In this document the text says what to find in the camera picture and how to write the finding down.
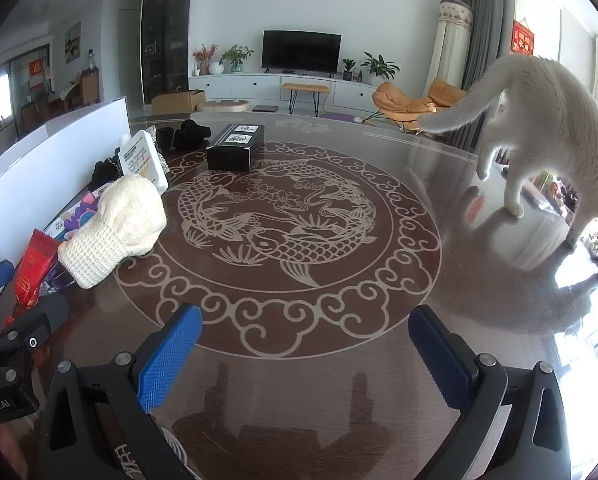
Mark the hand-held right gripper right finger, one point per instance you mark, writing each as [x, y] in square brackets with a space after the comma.
[444, 360]

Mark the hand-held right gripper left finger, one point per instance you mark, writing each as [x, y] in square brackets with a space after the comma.
[171, 355]

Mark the red snack packet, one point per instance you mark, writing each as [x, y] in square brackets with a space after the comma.
[34, 265]

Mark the brown fish-patterned round desktop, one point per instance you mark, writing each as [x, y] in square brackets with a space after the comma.
[329, 385]

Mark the person's left hand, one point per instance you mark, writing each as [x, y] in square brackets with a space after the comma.
[6, 450]

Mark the blue white long carton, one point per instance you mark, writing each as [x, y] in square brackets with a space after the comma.
[74, 212]

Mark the cream knitted glove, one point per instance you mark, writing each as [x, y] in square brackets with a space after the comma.
[114, 230]

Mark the white panel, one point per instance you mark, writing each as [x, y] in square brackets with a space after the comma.
[54, 160]

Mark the black cloth with white trim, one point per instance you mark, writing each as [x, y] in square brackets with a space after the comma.
[104, 172]

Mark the white plastic bottle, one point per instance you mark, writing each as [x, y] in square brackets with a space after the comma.
[141, 160]

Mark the black box with white labels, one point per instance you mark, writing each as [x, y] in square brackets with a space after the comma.
[234, 152]

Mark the red window sign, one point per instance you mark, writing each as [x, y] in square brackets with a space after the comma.
[37, 74]

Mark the wooden sideboard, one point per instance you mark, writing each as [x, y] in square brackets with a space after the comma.
[90, 89]

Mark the small black cloth item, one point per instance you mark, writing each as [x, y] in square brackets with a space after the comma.
[165, 139]

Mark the black fluffy scrunchie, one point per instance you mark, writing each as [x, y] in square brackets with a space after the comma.
[191, 135]

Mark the cardboard box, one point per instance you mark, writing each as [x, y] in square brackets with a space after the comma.
[176, 101]

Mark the round wooden low stool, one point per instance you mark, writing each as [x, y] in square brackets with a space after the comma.
[224, 106]

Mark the orange lounge chair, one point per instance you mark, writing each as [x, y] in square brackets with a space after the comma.
[399, 100]
[446, 92]

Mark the white cat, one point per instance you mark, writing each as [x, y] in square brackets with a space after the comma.
[554, 110]

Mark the white television cabinet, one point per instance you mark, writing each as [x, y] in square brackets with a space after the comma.
[249, 85]

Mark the white round vase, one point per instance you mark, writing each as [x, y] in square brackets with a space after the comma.
[215, 67]

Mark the red flowers in vase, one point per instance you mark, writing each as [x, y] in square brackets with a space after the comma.
[202, 57]

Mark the orange bench with black legs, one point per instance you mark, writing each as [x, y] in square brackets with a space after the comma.
[306, 88]

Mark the dark tall display cabinet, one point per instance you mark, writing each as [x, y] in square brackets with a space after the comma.
[165, 35]

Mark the large leafy potted plant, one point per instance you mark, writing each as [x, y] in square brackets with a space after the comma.
[379, 67]

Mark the green plant in glass vase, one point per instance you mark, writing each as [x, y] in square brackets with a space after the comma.
[236, 56]

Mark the small potted plant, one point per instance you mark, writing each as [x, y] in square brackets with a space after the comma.
[348, 67]

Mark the cream covered standing air conditioner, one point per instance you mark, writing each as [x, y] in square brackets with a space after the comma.
[449, 45]

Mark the black flat television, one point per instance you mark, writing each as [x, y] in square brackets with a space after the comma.
[301, 50]

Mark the grey curtain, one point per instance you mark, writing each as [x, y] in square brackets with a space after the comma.
[484, 25]

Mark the framed wall painting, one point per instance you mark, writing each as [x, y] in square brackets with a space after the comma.
[72, 42]

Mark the red wall hanging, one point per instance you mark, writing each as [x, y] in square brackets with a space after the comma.
[523, 37]

